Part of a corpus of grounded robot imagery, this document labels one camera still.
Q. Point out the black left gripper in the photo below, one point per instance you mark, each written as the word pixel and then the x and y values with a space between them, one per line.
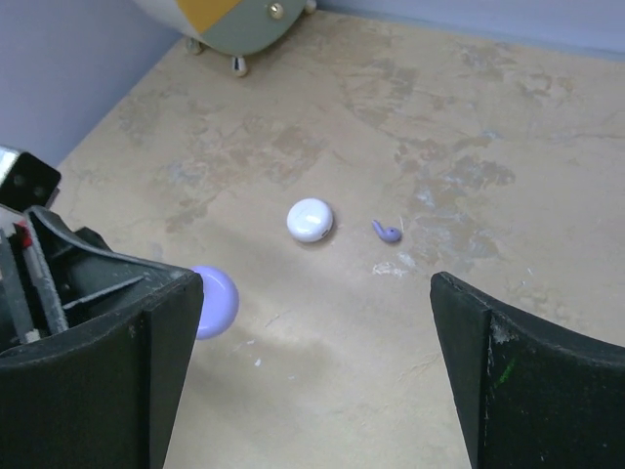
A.
pixel 53 279

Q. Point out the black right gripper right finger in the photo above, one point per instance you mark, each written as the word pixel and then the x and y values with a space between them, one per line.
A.
pixel 528 393

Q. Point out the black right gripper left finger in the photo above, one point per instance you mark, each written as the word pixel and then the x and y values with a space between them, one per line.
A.
pixel 105 393

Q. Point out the purple charging case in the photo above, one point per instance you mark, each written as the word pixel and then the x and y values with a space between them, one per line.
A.
pixel 220 303

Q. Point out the white charging case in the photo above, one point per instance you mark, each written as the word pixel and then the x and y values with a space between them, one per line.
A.
pixel 310 220

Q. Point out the purple earbud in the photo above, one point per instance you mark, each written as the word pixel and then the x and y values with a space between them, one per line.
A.
pixel 387 234

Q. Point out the white cylinder orange face fixture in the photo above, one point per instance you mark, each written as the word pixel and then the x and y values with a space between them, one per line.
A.
pixel 235 28

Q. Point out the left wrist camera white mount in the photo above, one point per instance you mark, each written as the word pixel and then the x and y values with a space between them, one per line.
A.
pixel 26 180

